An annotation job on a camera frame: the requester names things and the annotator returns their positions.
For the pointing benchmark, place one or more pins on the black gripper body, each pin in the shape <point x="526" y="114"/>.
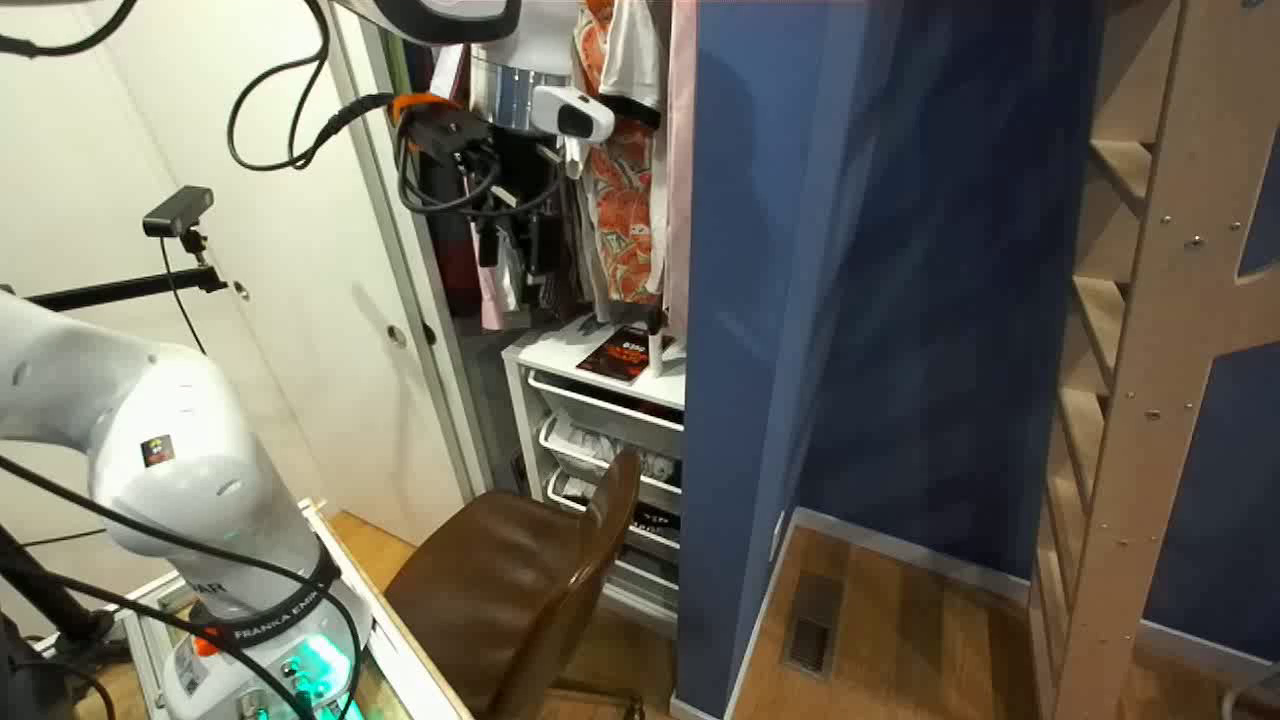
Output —
<point x="445" y="150"/>

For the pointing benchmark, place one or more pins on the white robot base cart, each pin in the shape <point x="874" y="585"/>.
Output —
<point x="401" y="653"/>

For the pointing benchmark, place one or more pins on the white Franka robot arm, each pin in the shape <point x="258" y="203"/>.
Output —
<point x="172" y="466"/>

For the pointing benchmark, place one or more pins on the orange patterned shirt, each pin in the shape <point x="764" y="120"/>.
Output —
<point x="622" y="215"/>

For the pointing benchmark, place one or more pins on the brown leather chair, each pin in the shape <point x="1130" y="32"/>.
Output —
<point x="492" y="572"/>

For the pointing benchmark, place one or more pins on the white drawer unit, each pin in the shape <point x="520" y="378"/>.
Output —
<point x="602" y="403"/>

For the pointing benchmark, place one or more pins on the white clothes in drawer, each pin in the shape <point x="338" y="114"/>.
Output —
<point x="587" y="442"/>

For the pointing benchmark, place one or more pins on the black tripod stand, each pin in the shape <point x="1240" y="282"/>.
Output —
<point x="45" y="592"/>

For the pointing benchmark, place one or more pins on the dark floor vent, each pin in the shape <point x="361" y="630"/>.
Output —
<point x="814" y="627"/>

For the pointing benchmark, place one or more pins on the black external camera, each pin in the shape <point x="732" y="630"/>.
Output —
<point x="182" y="209"/>

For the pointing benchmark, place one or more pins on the wooden ladder frame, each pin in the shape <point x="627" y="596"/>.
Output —
<point x="1175" y="333"/>

